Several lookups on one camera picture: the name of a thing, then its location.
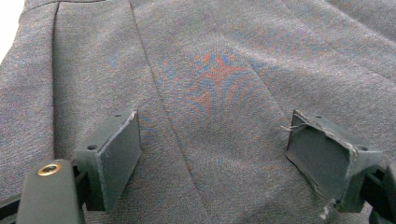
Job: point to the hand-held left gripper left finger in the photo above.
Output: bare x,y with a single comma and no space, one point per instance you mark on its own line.
115,161

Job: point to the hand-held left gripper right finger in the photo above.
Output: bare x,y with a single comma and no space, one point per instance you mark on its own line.
320,155

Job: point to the dark grey garment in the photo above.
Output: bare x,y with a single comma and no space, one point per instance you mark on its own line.
218,46

